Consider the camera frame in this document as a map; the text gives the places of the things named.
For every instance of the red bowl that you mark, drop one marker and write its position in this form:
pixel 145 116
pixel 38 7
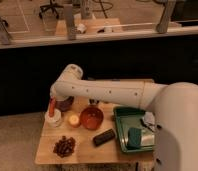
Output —
pixel 91 118

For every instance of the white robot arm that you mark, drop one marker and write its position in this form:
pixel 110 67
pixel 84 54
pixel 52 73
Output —
pixel 175 107

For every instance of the wooden table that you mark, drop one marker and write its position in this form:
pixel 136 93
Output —
pixel 85 152

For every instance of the grey crumpled cloth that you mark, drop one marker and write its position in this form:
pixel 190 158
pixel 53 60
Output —
pixel 148 119

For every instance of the brown grape bunch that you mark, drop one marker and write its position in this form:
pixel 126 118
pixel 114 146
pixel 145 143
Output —
pixel 64 147

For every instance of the dark brown rectangular block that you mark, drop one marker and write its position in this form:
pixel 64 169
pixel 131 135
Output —
pixel 104 137

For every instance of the dark purple plate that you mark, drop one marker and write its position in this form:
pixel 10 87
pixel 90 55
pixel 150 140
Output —
pixel 65 105

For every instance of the green tray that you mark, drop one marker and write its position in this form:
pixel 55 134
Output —
pixel 126 118

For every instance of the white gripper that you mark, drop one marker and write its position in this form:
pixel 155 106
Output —
pixel 55 94

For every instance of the green sponge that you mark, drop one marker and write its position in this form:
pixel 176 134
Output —
pixel 134 138

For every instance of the black office chair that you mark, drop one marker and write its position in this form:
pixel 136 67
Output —
pixel 53 6

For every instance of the grey railing post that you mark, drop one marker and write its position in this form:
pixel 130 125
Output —
pixel 69 20
pixel 5 38
pixel 169 6

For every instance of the grey railing post left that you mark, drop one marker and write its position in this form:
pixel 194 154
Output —
pixel 5 38

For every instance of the grey railing post middle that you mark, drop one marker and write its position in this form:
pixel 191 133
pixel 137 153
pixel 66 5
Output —
pixel 69 20

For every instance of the red orange pepper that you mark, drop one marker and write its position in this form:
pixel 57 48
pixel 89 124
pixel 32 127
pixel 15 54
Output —
pixel 52 104

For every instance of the white paper cup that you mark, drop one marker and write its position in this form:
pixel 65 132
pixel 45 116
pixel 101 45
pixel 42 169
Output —
pixel 55 120

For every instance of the black tool on table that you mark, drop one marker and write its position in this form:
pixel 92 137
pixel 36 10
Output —
pixel 93 101

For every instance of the yellow apple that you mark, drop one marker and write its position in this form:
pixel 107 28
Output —
pixel 74 121

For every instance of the grey railing post right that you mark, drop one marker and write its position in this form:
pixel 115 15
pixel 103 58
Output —
pixel 169 6

